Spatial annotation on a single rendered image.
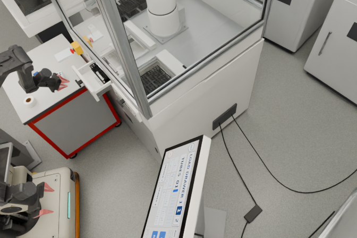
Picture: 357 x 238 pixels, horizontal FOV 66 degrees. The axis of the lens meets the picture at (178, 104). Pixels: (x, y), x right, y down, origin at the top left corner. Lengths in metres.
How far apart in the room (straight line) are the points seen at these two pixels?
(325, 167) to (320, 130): 0.33
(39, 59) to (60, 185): 0.98
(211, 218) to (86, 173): 1.12
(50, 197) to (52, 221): 0.18
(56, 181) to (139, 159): 0.68
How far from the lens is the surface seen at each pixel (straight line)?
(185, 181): 1.13
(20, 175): 1.84
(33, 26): 2.51
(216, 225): 2.23
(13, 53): 1.29
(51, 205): 2.29
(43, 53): 2.42
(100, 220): 2.41
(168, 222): 1.15
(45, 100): 2.09
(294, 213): 2.37
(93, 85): 1.91
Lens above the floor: 2.23
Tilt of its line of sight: 56 degrees down
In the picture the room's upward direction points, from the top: 9 degrees counter-clockwise
